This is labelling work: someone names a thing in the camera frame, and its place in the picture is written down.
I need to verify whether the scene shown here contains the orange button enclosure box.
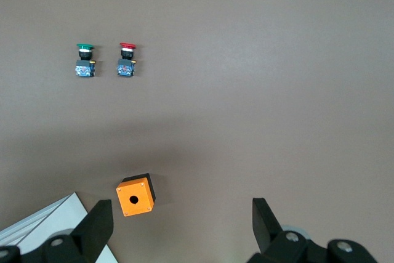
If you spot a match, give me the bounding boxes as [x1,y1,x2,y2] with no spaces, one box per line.
[115,172,156,218]

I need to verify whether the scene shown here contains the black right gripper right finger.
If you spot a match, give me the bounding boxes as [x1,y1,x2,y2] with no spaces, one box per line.
[245,197,380,263]

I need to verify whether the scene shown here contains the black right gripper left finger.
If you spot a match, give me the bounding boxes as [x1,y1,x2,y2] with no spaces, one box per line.
[0,198,115,263]

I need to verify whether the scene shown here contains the red mushroom push button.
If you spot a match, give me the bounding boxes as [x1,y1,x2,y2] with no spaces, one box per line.
[116,41,138,78]

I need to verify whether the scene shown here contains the green mushroom push button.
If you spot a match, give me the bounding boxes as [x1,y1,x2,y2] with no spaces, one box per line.
[74,42,97,78]

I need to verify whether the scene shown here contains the white drawer cabinet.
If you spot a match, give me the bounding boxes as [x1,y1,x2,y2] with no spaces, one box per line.
[0,192,119,263]

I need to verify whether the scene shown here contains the brown table cover sheet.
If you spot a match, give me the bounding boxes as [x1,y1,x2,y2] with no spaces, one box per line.
[0,0,394,263]

